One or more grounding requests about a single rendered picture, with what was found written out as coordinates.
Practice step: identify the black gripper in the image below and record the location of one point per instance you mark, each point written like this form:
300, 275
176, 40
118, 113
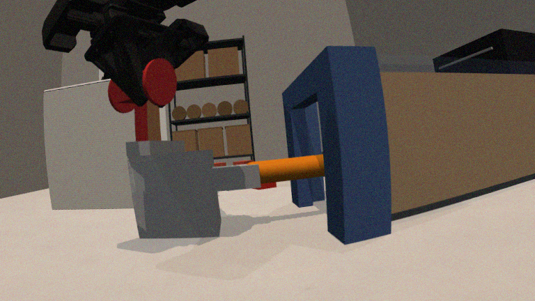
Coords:
124, 40

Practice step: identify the red flat bar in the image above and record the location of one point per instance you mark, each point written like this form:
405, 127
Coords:
266, 185

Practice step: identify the dark blue rectangular frame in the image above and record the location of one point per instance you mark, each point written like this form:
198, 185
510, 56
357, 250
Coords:
330, 80

